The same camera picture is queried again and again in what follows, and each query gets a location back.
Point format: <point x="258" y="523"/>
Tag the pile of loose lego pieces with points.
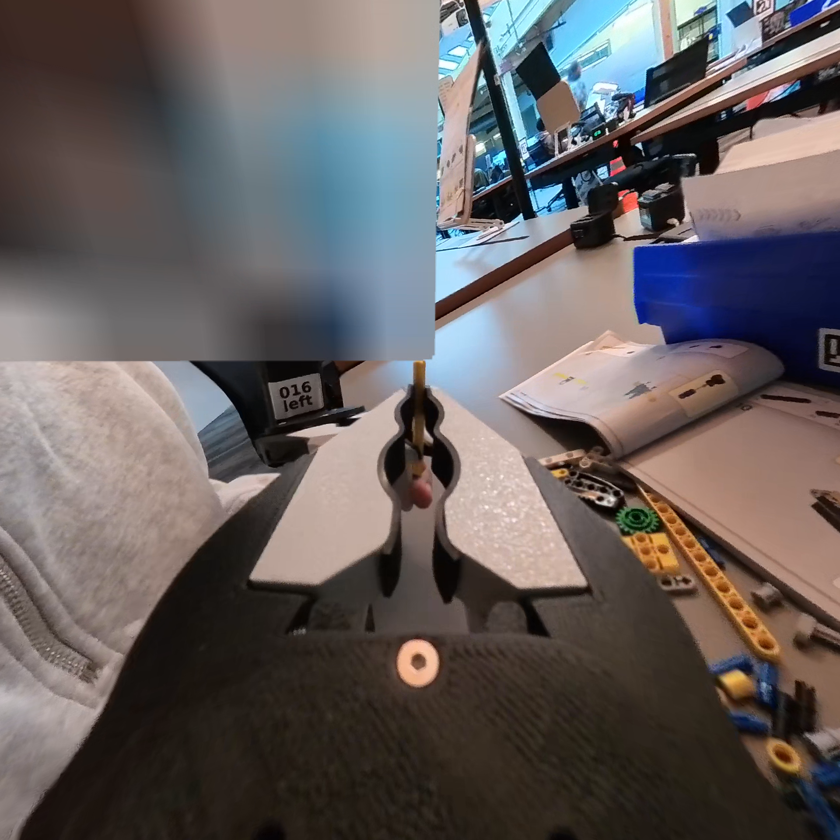
<point x="709" y="577"/>

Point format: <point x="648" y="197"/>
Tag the black charger block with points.
<point x="659" y="207"/>
<point x="594" y="220"/>

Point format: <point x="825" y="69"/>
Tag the black laptop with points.
<point x="676" y="75"/>

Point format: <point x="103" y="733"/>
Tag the person's left hand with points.
<point x="422" y="495"/>

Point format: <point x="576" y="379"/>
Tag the grey table with brown edge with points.
<point x="492" y="262"/>

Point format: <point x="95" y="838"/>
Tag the white cardboard box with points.
<point x="774" y="190"/>

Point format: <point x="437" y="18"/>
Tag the grey zip sweatshirt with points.
<point x="79" y="492"/>

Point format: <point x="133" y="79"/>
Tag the brown cardboard sheet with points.
<point x="561" y="108"/>

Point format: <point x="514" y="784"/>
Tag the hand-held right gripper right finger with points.
<point x="512" y="525"/>

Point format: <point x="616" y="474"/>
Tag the black metal post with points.
<point x="505" y="131"/>

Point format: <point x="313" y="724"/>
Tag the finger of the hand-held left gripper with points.
<point x="407" y="472"/>

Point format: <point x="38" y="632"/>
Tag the blue plastic bin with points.
<point x="722" y="289"/>

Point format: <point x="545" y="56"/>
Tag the long background desk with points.
<point x="754" y="88"/>

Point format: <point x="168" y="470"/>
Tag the black power tool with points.
<point x="656" y="169"/>

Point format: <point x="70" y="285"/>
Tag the thin yellow lego beam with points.
<point x="418" y="407"/>

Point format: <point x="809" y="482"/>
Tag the wooden display board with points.
<point x="456" y="151"/>

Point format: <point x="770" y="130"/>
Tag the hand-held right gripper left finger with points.
<point x="315" y="525"/>

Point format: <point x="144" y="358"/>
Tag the open lego instruction booklet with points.
<point x="656" y="394"/>

